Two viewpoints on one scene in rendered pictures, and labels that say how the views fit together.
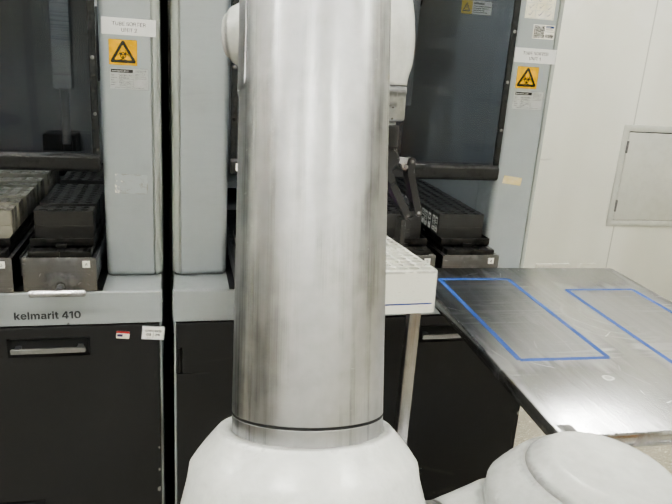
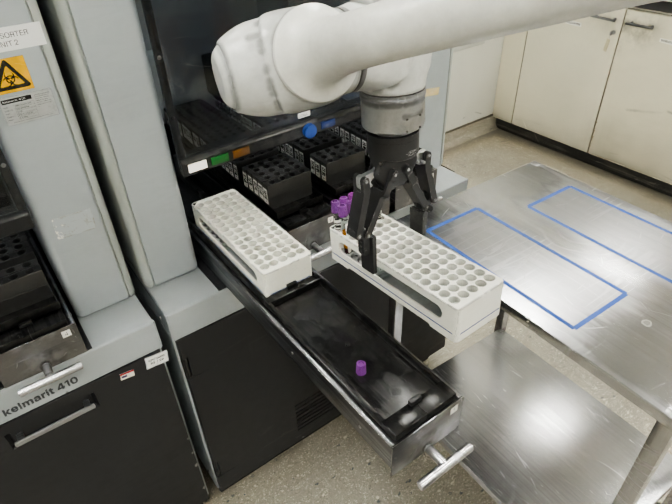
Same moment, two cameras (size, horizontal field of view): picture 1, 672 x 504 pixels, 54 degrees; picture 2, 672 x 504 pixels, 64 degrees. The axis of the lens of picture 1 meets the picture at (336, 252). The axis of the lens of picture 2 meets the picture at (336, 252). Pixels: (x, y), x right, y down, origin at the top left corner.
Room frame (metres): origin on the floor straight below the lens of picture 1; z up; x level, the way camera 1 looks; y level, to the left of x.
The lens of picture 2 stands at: (0.43, 0.29, 1.43)
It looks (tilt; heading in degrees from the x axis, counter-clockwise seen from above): 37 degrees down; 339
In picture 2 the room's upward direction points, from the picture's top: 2 degrees counter-clockwise
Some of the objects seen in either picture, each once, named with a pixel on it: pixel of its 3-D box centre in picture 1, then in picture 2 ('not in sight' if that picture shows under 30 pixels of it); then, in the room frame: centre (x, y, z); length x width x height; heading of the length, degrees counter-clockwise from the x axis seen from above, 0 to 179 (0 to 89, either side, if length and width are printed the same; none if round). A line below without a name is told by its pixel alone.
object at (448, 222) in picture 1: (458, 226); not in sight; (1.48, -0.28, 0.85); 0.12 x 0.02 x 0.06; 103
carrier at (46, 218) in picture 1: (65, 224); (12, 293); (1.28, 0.55, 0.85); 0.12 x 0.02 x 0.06; 104
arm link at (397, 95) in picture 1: (377, 104); (392, 108); (1.06, -0.05, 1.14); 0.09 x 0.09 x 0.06
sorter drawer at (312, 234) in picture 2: not in sight; (241, 176); (1.64, 0.07, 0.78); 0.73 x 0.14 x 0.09; 14
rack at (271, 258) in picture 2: not in sight; (248, 239); (1.28, 0.14, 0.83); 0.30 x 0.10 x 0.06; 14
